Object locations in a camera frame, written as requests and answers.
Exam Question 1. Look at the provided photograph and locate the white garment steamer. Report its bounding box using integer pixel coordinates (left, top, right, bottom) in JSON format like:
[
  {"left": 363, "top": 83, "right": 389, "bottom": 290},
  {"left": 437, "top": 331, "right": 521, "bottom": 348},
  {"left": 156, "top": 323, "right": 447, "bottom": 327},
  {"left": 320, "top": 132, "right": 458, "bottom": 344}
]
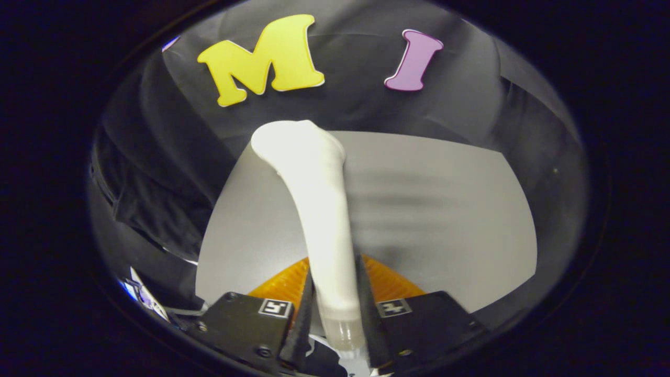
[{"left": 250, "top": 119, "right": 367, "bottom": 363}]

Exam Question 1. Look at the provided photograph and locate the black backdrop cloth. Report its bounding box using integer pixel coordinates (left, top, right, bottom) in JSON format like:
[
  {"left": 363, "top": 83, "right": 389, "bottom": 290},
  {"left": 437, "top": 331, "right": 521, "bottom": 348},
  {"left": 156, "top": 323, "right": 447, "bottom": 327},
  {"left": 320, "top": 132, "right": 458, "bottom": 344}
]
[{"left": 89, "top": 0, "right": 587, "bottom": 336}]

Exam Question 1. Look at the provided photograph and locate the black jacket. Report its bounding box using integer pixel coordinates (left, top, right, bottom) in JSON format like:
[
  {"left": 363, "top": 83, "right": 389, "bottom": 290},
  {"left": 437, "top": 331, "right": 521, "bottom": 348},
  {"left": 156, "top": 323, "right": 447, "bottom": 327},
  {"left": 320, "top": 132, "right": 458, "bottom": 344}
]
[{"left": 90, "top": 126, "right": 231, "bottom": 262}]

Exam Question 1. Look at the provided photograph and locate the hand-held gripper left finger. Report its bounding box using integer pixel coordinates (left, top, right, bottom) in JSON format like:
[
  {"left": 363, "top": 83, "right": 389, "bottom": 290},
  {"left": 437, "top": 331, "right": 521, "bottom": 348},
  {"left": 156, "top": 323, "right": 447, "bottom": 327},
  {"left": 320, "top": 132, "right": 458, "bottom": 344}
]
[{"left": 184, "top": 257, "right": 315, "bottom": 375}]

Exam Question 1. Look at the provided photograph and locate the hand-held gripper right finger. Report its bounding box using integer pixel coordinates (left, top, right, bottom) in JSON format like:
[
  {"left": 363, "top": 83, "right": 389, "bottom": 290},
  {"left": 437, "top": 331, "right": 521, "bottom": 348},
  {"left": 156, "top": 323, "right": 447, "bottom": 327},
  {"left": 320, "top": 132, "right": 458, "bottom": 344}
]
[{"left": 356, "top": 254, "right": 490, "bottom": 375}]

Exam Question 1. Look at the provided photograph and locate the grey cabinet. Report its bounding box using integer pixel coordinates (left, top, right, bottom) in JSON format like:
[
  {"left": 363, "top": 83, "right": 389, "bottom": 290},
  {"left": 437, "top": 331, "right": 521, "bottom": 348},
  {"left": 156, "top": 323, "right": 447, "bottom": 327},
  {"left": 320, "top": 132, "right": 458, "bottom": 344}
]
[{"left": 195, "top": 130, "right": 539, "bottom": 315}]

